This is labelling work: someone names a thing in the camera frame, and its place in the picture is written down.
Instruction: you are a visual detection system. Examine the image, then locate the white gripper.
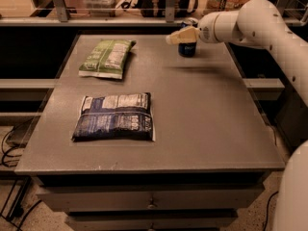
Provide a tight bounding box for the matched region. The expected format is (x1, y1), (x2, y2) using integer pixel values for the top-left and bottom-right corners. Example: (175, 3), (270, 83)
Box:
(166, 11), (240, 44)

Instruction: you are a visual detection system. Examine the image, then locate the blue pepsi can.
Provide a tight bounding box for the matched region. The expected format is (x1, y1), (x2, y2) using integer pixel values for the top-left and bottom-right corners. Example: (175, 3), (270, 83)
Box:
(178, 17), (198, 57)

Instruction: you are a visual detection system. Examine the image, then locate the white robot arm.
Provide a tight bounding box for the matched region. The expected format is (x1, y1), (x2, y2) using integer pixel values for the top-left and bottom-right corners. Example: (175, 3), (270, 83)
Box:
(166, 0), (308, 231)

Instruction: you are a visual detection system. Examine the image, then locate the black bag on shelf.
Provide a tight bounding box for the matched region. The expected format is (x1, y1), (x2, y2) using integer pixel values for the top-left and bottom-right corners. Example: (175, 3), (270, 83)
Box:
(136, 0), (198, 17)

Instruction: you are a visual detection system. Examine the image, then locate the green chip bag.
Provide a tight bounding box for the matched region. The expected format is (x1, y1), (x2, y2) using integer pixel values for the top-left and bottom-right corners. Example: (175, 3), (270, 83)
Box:
(79, 39), (136, 80)

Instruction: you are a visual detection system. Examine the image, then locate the blue chip bag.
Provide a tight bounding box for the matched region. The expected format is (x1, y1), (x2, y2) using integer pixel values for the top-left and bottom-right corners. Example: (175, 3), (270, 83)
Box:
(72, 92), (155, 141)

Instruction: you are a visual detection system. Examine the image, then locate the grey drawer with knob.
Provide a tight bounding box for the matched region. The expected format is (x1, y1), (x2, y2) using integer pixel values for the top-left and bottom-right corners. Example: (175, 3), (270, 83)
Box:
(37, 184), (264, 213)

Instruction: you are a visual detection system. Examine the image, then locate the lower grey drawer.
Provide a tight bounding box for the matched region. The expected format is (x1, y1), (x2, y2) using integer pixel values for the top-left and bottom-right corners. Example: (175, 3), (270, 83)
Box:
(65, 210), (237, 231)

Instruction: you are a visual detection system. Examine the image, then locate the grey metal shelf rail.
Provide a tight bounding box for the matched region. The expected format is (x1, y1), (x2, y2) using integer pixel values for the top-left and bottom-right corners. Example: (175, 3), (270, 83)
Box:
(0, 0), (307, 27)

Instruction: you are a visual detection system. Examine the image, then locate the black cable right floor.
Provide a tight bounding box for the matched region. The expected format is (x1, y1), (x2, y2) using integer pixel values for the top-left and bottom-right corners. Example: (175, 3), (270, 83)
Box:
(261, 190), (279, 231)

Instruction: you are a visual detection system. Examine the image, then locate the black cables left floor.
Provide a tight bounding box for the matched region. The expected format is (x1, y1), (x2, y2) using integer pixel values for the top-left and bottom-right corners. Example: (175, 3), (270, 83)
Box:
(0, 117), (42, 231)

